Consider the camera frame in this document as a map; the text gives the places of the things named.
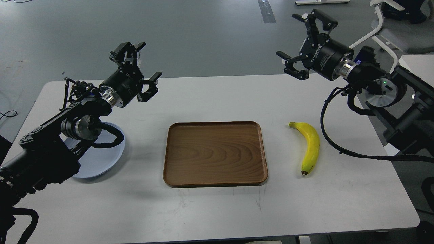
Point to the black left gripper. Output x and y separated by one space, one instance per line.
127 81

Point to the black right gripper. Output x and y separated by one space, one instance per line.
325 56

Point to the light blue plate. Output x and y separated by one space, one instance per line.
96 162

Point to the yellow banana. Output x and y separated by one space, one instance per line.
312 145

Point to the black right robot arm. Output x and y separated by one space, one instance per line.
402 101

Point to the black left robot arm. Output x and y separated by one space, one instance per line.
51 152

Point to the brown wooden tray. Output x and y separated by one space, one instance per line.
215 154

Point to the white office chair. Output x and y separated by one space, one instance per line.
408 38

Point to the white side table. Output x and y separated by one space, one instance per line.
420 65

